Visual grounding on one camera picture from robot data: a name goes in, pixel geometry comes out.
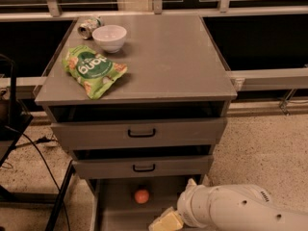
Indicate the black stand left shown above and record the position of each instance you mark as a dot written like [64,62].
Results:
[10,120]

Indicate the grey drawer cabinet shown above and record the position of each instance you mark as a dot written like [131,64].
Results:
[170,58]

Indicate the grey bottom drawer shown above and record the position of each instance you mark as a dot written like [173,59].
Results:
[115,208]

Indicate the metal window railing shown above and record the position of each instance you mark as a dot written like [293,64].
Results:
[265,42]

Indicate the grey drawer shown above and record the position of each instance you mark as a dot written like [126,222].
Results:
[144,162]
[108,126]
[115,208]

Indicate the grey middle drawer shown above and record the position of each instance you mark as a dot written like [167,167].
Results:
[144,162]

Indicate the crushed aluminium can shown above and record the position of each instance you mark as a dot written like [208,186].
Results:
[87,27]

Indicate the red apple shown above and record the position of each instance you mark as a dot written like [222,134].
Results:
[141,195]

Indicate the white ceramic bowl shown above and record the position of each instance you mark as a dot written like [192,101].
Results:
[110,38]

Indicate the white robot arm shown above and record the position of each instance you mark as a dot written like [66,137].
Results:
[228,208]

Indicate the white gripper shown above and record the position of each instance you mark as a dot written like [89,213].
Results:
[187,202]

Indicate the green chip bag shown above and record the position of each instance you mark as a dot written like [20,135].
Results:
[93,71]

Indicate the grey top drawer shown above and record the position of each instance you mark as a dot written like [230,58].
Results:
[108,126]

